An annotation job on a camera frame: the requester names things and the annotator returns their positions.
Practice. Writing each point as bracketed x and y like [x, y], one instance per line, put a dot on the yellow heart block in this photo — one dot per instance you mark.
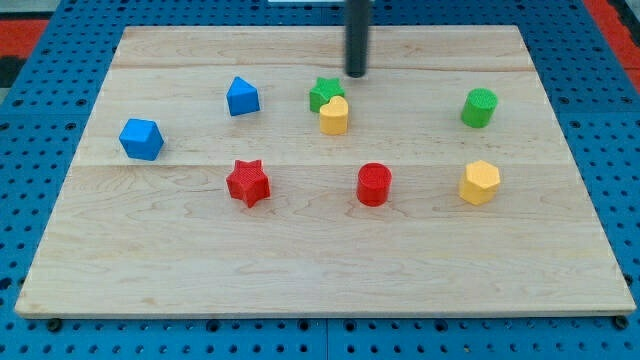
[334, 116]

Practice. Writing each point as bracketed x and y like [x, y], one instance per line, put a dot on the blue cube block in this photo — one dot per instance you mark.
[141, 139]

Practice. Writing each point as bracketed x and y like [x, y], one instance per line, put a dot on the red cylinder block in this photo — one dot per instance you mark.
[373, 184]

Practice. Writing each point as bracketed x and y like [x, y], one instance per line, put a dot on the yellow hexagon block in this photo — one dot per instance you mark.
[479, 182]

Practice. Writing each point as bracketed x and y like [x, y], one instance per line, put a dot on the red star block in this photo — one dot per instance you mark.
[248, 182]

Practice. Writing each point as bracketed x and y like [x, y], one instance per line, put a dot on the green cylinder block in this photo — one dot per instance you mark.
[479, 107]

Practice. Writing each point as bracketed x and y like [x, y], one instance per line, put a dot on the light wooden board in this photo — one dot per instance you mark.
[131, 238]

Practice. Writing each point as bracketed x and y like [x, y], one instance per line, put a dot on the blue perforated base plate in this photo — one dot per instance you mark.
[48, 105]

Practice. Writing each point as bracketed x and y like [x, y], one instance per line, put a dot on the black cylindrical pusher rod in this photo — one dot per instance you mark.
[356, 26]

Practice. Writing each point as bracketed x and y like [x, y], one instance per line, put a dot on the green star block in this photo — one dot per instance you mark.
[322, 92]

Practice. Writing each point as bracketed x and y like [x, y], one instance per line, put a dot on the blue triangular prism block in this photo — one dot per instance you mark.
[242, 97]

